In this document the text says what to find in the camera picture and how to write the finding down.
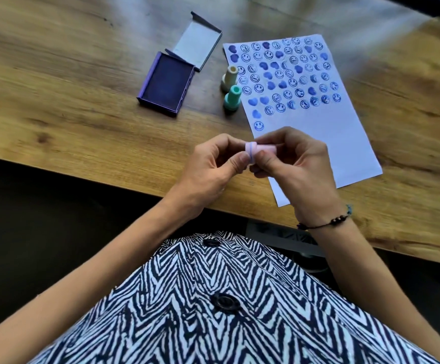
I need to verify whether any pink toy stamp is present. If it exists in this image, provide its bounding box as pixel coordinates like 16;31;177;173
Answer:
245;142;277;165

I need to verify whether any person's right forearm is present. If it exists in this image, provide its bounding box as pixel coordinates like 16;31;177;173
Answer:
300;216;440;364

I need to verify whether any zebra striped garment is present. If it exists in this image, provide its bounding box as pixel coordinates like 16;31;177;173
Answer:
29;230;440;364

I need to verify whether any person's left hand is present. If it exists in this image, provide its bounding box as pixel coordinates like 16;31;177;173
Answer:
165;133;252;220

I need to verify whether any white stamped paper sheet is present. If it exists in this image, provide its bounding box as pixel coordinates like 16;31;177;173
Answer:
223;34;383;208

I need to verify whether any person's right hand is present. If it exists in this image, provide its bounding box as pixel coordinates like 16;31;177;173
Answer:
249;127;347;226

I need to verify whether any teal toy stamp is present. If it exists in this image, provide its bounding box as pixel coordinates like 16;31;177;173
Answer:
223;85;242;112

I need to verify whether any purple ink pad case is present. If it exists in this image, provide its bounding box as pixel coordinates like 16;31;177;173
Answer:
137;11;223;117

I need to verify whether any cream toy stamp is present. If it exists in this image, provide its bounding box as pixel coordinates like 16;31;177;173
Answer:
220;65;239;93

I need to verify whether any black beaded bracelet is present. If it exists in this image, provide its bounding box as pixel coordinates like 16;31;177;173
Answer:
297;204;354;231

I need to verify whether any person's left forearm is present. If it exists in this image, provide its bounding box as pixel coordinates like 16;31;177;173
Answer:
0;197;205;364

